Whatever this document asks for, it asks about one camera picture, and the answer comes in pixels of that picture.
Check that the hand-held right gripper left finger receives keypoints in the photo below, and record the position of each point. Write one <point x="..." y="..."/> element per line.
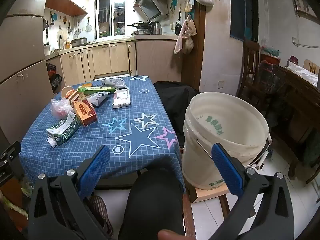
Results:
<point x="96" y="165"/>

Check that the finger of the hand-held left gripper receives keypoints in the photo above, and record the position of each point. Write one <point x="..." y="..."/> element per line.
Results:
<point x="11" y="152"/>

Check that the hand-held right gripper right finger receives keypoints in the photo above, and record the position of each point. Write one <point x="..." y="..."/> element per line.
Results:
<point x="226" y="170"/>

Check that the white plastic bucket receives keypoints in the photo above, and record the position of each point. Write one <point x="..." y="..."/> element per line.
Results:
<point x="200" y="160"/>

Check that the orange cardboard box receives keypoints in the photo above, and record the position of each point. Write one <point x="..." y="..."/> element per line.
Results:
<point x="86" y="113"/>

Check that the black tissue pack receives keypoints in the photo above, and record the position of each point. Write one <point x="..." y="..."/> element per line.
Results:
<point x="98" y="98"/>

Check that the pink plastic bag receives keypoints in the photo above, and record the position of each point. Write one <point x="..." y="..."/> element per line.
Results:
<point x="60" y="107"/>

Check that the white medicine box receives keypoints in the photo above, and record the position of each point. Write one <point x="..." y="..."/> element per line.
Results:
<point x="121" y="100"/>

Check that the long green box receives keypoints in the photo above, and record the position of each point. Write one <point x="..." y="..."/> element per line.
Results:
<point x="97" y="89"/>

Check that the orange white paper cup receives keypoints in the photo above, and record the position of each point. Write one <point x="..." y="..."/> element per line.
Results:
<point x="68" y="92"/>

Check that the white blue pouch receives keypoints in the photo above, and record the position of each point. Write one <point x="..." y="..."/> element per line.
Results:
<point x="116" y="83"/>

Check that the person's right hand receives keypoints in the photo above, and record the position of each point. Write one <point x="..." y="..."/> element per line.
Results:
<point x="170" y="235"/>

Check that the wooden stool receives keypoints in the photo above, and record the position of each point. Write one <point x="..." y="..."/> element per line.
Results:
<point x="212" y="195"/>

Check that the brown patterned slipper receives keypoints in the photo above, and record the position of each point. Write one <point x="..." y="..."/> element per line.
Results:
<point x="100" y="212"/>

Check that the person's black trouser leg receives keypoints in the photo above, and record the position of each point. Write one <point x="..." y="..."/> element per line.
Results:
<point x="152" y="200"/>

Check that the black garbage bag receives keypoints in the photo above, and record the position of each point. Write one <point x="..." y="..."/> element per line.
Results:
<point x="51" y="68"/>
<point x="56" y="81"/>

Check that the black jacket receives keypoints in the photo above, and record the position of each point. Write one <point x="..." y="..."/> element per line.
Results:
<point x="172" y="105"/>

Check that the beige refrigerator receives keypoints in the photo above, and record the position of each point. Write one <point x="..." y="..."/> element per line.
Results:
<point x="22" y="55"/>

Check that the dark wooden dining table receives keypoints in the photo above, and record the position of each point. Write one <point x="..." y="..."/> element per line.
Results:
<point x="295" y="90"/>

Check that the white pot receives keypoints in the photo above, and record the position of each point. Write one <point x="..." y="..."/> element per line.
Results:
<point x="47" y="50"/>

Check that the beige lower cabinets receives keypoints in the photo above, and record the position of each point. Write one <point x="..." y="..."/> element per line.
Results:
<point x="117" y="57"/>

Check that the dark wooden chair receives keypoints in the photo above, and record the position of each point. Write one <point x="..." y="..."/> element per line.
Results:
<point x="250" y="62"/>

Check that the red plastic basin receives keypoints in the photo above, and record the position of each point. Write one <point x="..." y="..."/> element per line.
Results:
<point x="271" y="58"/>

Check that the yellow oil bottle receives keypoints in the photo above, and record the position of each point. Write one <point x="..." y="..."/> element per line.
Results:
<point x="68" y="44"/>

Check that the grey cooking pot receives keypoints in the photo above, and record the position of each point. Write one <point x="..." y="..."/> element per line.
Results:
<point x="78" y="42"/>

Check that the white plastic sheet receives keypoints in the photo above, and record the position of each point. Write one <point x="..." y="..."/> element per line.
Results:
<point x="305" y="73"/>

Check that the white cutting board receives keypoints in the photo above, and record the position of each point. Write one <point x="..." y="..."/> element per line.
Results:
<point x="61" y="37"/>

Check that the red lidded jar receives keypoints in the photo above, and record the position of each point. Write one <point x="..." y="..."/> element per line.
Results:
<point x="292" y="60"/>

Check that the beige hanging bags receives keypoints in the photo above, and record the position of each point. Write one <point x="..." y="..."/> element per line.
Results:
<point x="191" y="42"/>

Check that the beige board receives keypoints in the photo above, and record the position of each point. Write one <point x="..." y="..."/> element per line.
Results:
<point x="312" y="66"/>

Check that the hanging metal ladle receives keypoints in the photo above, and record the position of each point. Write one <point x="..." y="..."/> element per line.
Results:
<point x="78" y="31"/>

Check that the pink hanging cloth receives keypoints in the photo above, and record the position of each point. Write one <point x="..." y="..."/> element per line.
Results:
<point x="180" y="42"/>

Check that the small hanging saucepan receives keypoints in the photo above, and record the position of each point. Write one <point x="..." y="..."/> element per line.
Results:
<point x="70" y="29"/>

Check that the hanging metal strainer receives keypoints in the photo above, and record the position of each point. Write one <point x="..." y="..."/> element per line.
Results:
<point x="88" y="28"/>

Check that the gas stove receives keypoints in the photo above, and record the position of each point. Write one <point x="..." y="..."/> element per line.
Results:
<point x="142" y="32"/>

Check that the black frying pan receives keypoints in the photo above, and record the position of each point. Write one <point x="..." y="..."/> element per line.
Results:
<point x="141" y="25"/>

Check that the steel kettle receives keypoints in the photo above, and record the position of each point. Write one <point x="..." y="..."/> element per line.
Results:
<point x="155" y="28"/>

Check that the small black hanging pan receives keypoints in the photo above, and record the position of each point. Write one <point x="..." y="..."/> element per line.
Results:
<point x="178" y="28"/>

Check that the kitchen window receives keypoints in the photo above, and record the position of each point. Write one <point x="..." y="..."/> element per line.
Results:
<point x="105" y="12"/>

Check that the dark blue-framed window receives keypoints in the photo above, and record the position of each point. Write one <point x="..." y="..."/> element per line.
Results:
<point x="240" y="10"/>

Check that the steel range hood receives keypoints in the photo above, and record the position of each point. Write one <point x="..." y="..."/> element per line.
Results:
<point x="150" y="5"/>

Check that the yellow hanging plastic bag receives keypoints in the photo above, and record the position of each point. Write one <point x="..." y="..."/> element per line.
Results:
<point x="188" y="2"/>

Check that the white wall outlet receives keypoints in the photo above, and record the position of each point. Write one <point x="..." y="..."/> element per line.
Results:
<point x="220" y="84"/>

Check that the wooden door frame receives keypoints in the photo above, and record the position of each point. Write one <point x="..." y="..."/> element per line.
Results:
<point x="197" y="55"/>

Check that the framed wall picture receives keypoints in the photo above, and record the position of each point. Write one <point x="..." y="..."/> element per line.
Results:
<point x="303" y="2"/>

